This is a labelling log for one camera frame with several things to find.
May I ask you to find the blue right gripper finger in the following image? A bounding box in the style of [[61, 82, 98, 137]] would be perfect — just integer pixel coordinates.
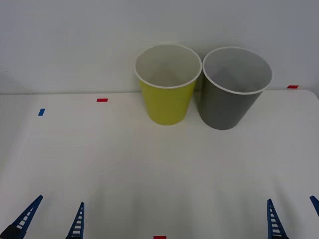
[[309, 195, 319, 217], [267, 198, 284, 239]]

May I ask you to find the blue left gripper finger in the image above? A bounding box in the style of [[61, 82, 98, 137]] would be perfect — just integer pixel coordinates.
[[0, 195, 44, 239], [65, 202, 85, 239]]

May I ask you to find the grey plastic waste bin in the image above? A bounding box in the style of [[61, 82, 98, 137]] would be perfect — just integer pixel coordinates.
[[202, 46, 273, 130]]

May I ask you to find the yellow-green plastic waste bin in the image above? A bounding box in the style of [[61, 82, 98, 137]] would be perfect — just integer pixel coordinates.
[[134, 43, 202, 126]]

